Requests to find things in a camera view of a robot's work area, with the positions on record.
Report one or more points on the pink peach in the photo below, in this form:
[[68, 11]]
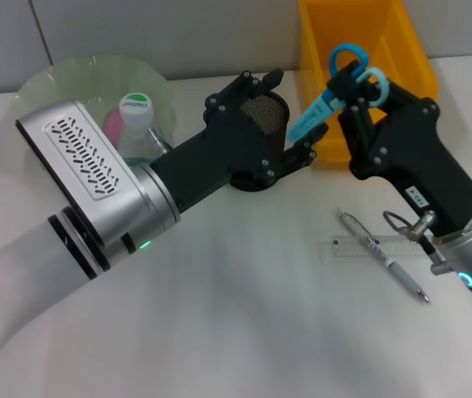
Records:
[[112, 124]]

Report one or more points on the silver ballpoint pen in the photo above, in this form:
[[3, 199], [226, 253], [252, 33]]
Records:
[[385, 257]]

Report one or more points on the pale green glass fruit bowl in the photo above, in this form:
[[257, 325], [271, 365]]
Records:
[[74, 74]]

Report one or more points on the clear bottle green label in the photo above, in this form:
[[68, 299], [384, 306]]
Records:
[[136, 120]]

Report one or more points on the clear plastic ruler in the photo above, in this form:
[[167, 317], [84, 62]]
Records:
[[351, 246]]

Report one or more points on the blue teal scissors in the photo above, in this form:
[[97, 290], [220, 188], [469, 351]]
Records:
[[314, 114]]

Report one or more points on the black mesh pen holder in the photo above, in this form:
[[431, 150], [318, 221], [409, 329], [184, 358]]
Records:
[[273, 116]]

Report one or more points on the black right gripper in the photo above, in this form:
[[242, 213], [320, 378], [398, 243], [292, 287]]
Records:
[[418, 157]]

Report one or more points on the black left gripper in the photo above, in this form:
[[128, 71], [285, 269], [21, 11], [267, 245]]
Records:
[[219, 141]]

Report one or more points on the left gripper silver plug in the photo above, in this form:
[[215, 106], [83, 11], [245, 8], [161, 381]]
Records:
[[157, 139]]

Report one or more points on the yellow plastic bin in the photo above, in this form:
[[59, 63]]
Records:
[[322, 41]]

